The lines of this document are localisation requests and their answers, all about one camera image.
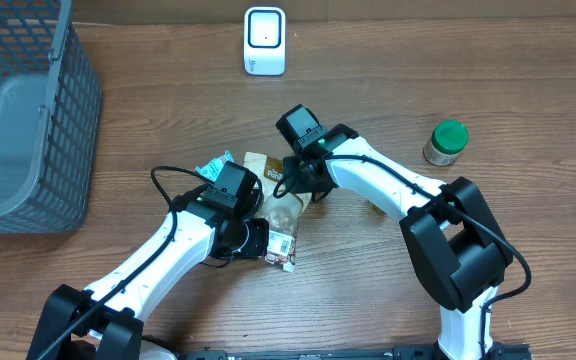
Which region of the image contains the brown snack pouch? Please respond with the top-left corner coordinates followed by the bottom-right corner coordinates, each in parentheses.
top-left (244, 152), bottom-right (310, 273)

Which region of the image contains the teal white wipes packet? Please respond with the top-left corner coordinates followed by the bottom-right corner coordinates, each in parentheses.
top-left (195, 150), bottom-right (234, 181)

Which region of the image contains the yellow liquid bottle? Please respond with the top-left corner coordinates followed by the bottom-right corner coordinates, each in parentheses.
top-left (368, 201), bottom-right (386, 216)

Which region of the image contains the green lid jar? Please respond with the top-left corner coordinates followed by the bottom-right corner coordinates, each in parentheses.
top-left (423, 119), bottom-right (469, 166)

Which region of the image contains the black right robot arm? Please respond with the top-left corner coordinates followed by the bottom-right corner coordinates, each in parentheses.
top-left (274, 105), bottom-right (513, 359)

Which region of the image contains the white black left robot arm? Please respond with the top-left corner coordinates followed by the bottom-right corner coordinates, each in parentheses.
top-left (27, 162), bottom-right (268, 359)

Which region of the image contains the white barcode scanner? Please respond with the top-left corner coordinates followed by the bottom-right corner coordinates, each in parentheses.
top-left (243, 6), bottom-right (286, 76)

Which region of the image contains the grey plastic mesh basket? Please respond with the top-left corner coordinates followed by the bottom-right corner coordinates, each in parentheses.
top-left (0, 0), bottom-right (103, 234)

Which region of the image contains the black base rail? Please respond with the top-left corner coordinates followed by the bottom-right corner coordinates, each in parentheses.
top-left (167, 343), bottom-right (534, 360)

